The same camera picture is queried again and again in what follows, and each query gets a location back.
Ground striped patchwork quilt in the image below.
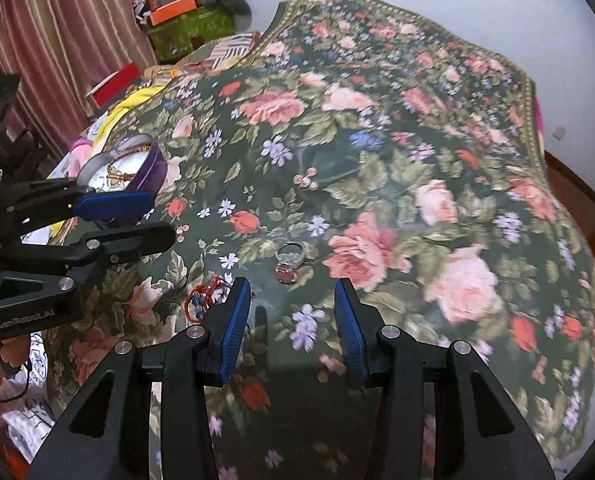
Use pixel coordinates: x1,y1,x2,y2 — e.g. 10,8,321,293
144,32,260,86

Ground yellow cloth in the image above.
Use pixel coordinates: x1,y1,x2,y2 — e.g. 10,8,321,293
84,85,165,151

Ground red string bracelet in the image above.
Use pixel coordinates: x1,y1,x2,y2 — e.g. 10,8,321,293
184,275,233,323

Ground green cloth-covered cabinet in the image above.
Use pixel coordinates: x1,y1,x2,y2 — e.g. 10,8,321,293
147,5,238,63

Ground red and grey box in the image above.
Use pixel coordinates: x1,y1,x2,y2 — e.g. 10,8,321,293
86,62,142,111

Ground white plastic bag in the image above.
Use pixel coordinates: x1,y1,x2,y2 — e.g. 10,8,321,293
0,330,65,466

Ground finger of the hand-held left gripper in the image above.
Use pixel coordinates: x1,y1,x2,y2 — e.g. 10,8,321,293
4,177,155,228
0,220,176,267

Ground striped red curtain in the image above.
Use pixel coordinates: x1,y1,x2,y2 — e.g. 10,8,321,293
0,0,153,161

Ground orange box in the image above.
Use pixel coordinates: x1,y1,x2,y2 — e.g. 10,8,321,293
147,0,198,27

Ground ring with pink stone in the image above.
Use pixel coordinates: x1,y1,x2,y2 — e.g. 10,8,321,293
274,241,311,284

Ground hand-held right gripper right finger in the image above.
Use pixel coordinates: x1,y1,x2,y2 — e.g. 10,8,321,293
335,277,553,480

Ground purple heart-shaped tin box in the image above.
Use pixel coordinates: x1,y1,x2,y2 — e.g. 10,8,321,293
76,134,168,223

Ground dark floral blanket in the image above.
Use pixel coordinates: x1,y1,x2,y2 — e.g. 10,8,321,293
42,0,595,480

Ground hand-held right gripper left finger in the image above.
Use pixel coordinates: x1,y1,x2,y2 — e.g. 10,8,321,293
27,277,253,480

